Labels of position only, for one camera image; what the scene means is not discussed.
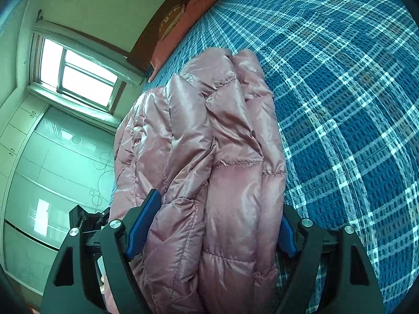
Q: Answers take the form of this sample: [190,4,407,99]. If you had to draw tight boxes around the pink quilted down jacket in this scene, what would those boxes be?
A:
[110,48,286,313]

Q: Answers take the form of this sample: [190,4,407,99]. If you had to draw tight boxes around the white glossy wardrobe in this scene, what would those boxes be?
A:
[1,95,114,295]

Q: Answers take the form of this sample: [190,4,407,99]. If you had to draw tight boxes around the wood framed window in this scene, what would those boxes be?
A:
[31,34,126,114]

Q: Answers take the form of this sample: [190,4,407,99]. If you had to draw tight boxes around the dark wooden headboard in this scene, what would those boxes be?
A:
[126,0,227,72]

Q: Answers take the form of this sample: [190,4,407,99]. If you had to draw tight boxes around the round brown cushion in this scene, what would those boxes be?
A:
[158,4,185,41]

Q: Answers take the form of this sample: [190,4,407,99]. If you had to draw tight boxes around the blue plaid bedspread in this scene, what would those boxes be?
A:
[152,0,418,313]

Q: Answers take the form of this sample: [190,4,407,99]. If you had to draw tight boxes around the salmon pink pillow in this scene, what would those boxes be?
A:
[148,0,218,82]

